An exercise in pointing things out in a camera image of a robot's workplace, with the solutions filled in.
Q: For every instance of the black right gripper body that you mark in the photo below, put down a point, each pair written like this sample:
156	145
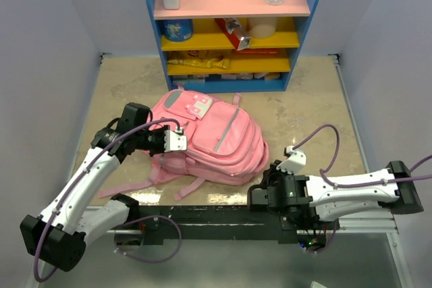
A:
271	178

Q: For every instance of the blue pink yellow shelf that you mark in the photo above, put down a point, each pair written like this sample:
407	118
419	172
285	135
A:
217	46

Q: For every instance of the yellow chips bag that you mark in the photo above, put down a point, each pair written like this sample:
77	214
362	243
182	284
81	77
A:
201	58

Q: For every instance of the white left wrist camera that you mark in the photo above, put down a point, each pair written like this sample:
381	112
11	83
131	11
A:
175	140

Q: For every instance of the white translucent cup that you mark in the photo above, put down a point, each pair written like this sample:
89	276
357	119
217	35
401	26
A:
262	27

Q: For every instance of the pink student backpack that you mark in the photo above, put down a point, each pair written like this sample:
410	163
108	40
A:
225	145

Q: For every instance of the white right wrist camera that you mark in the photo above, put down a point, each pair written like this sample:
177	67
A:
294	162

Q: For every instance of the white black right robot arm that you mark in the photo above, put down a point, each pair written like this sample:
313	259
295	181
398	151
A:
312	202

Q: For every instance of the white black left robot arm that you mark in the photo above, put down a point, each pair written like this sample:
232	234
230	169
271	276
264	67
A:
55	236

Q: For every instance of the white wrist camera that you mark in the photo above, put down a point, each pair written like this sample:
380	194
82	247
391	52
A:
175	140
294	162

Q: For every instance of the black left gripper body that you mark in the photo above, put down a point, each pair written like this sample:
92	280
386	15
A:
152	140

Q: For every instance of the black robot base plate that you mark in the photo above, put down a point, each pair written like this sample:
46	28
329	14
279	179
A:
225	222

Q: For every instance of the blue cartoon can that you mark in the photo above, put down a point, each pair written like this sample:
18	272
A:
178	30

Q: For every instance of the red silver snack box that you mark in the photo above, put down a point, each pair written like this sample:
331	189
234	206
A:
235	32

